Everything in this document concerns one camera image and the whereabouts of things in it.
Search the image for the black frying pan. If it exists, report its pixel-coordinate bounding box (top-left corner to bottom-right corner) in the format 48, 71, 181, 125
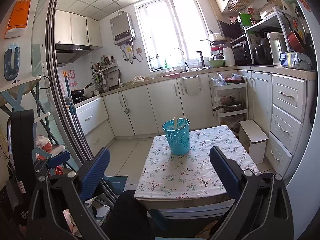
71, 83, 91, 98

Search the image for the teal and cream folding shelf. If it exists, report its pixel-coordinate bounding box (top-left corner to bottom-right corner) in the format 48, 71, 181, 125
1, 76, 66, 170

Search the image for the teal perforated plastic basket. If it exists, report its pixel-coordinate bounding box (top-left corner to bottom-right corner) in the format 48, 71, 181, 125
162, 118, 190, 156

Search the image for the white thermos jug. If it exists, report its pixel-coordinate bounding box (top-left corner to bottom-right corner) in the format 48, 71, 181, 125
222, 47, 236, 66

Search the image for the orange paper bag on wall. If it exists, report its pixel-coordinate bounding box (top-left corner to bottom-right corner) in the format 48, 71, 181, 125
4, 0, 31, 39

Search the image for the white plastic bag holder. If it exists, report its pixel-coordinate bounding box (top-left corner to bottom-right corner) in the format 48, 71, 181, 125
181, 75, 202, 95

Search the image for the white water heater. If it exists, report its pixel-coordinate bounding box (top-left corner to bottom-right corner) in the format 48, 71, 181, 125
110, 11, 136, 46

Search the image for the red frying pan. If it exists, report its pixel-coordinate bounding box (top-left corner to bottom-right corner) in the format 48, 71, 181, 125
287, 30, 305, 54

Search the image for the small white step stool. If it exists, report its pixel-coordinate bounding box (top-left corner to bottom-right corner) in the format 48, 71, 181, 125
239, 120, 268, 164

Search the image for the white three-tier storage cart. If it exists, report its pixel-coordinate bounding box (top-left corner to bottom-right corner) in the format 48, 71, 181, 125
210, 73, 249, 130

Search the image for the black microwave oven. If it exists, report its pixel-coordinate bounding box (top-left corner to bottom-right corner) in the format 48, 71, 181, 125
217, 20, 242, 39

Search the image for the range hood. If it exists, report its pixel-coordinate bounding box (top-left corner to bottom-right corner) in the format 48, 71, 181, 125
55, 43, 92, 64

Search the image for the dark blue dustpan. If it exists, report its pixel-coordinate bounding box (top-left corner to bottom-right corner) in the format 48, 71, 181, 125
103, 176, 128, 195

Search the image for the floral white tablecloth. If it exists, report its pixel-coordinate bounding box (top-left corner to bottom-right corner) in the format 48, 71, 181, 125
135, 125, 260, 200

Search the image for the wall utensil rack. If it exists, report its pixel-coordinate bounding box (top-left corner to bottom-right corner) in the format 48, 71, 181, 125
91, 55, 120, 93

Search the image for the dark pot on cart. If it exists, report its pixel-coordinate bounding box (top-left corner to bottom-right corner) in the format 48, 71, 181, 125
213, 101, 245, 112

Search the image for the green mixing bowl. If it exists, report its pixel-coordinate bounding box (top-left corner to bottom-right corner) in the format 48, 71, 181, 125
207, 59, 224, 68

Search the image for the white electric kettle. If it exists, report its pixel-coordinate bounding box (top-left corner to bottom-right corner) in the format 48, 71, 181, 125
266, 32, 287, 66

